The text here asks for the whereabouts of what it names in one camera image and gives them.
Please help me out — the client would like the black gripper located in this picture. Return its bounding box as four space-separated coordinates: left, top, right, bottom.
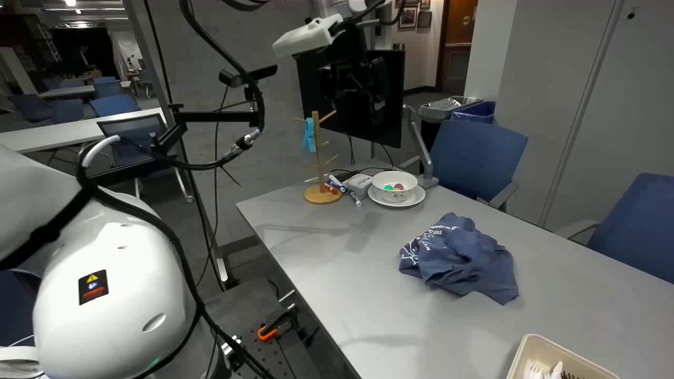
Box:
323 29 393 129

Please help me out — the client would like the blue shirt with white print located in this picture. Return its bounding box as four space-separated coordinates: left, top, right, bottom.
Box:
399 211 523 307

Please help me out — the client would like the black monitor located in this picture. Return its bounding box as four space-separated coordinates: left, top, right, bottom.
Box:
295 49 407 150

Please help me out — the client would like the white bowl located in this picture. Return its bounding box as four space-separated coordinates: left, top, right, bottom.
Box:
369 168 419 204

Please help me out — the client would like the brown wooden door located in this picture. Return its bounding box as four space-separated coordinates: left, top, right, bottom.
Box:
439 0 481 97

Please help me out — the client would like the waste bin with blue liner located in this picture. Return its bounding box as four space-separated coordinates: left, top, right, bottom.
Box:
417 95 497 124

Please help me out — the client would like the white plate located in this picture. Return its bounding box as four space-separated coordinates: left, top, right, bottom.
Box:
366 182 430 211

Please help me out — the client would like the blue office chair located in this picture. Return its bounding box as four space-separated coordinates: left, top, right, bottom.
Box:
428 115 532 211
89 93 139 117
560 170 674 286

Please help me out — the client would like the dark laptop screen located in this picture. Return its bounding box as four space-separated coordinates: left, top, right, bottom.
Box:
95 114 175 170

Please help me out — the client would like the orange black clamp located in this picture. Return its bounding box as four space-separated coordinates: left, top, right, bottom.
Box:
253 301 302 346

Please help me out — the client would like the white desk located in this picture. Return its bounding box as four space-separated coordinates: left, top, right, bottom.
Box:
0 105 167 156

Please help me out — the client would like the beige cutlery tray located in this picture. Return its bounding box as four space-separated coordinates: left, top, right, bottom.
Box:
503 333 619 379

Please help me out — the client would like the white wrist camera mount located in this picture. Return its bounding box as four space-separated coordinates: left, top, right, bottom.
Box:
273 12 345 59

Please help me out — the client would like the framed wall picture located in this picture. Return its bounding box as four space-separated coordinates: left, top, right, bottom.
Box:
396 5 419 31

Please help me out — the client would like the black stereo camera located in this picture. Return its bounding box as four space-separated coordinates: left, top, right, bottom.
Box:
218 64 281 91

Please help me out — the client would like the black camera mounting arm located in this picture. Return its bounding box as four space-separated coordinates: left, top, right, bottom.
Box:
151 82 266 153

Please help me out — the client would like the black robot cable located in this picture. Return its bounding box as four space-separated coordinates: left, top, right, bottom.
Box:
73 0 281 379

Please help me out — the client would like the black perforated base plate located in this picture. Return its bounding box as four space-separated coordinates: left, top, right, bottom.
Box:
203 276 340 379

